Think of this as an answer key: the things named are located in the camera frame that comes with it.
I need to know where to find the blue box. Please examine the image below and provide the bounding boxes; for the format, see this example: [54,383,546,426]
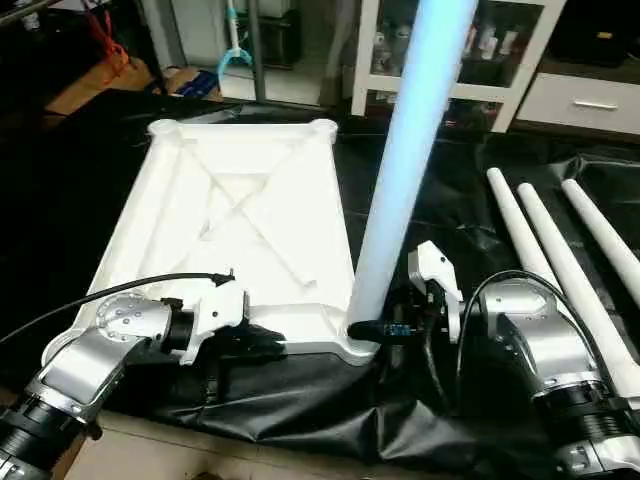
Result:
[173,66,225,101]

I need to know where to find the white plastic table leg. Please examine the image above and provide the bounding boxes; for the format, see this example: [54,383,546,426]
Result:
[515,181,640,398]
[485,167,563,293]
[559,177,640,308]
[344,0,481,352]

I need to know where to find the black mat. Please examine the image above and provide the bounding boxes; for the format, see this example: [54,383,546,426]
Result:
[0,88,640,476]

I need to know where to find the teal and white pole tool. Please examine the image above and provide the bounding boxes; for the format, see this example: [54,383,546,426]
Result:
[216,0,260,83]

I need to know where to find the white glass-door cabinet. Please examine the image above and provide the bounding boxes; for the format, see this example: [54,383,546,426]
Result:
[349,0,571,134]

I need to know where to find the dark metal stand pole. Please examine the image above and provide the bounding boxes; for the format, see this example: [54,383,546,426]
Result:
[247,0,270,107]

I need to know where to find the grey metal stand pole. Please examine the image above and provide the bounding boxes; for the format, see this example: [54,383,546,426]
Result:
[138,0,193,98]

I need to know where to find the white plastic table top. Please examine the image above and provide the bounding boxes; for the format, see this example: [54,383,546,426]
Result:
[40,117,383,368]

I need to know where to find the white drawer unit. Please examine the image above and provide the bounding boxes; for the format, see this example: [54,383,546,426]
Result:
[513,71,640,137]

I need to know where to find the red cables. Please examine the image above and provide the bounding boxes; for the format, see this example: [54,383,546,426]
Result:
[83,3,133,73]

